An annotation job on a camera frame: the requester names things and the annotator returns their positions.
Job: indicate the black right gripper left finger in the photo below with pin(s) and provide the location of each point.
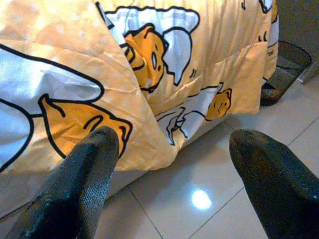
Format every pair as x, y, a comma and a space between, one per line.
72, 189

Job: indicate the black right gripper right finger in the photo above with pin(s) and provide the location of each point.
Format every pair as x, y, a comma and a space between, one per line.
279, 184

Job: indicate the dark patterned slipper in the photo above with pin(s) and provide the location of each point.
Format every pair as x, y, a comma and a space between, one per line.
270, 95

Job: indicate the yellow cartoon egg blanket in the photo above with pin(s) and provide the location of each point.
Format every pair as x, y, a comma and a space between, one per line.
211, 57

